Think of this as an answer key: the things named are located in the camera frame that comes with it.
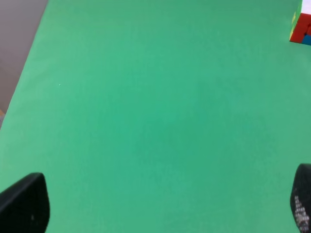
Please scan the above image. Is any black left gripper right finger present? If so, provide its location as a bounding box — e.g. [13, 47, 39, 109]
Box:
[290, 164, 311, 233]

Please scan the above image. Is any multicoloured puzzle cube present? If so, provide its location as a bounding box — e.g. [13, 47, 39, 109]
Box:
[289, 0, 311, 46]

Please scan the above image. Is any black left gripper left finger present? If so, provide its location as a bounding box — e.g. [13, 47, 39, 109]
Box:
[0, 172, 51, 233]

